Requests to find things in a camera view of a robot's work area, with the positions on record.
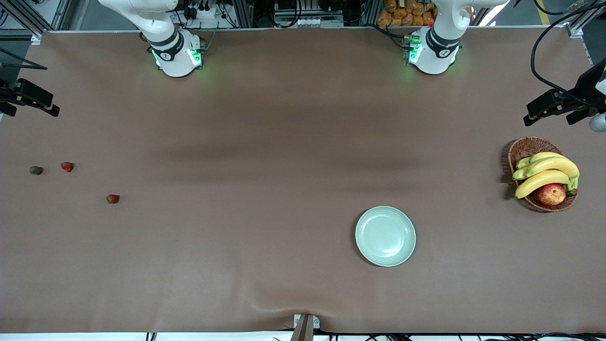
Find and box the aluminium frame strut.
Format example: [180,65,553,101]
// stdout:
[0,0,45,38]
[566,0,606,38]

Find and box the grey metal mount bracket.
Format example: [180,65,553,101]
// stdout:
[290,314,321,341]

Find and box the pale green round plate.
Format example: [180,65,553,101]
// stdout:
[355,206,417,267]

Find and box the yellow banana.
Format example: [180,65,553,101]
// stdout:
[516,152,567,170]
[512,157,580,181]
[515,170,571,199]

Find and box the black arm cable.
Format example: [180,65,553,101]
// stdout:
[0,46,48,71]
[530,2,606,106]

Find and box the brown table mat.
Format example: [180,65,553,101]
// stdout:
[0,26,606,334]

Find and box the white power strip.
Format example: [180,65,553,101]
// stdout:
[182,0,223,22]

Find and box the red yellow apple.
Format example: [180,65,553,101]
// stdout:
[536,183,567,206]

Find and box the aluminium frame post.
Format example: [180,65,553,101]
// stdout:
[233,0,254,28]
[362,0,382,27]

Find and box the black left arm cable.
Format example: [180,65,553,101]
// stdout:
[530,2,606,106]

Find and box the pile of golden bread rolls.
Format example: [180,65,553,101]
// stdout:
[377,0,438,27]

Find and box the brown wicker basket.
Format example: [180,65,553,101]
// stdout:
[508,136,579,213]

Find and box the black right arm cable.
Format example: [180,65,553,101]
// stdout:
[0,46,48,71]

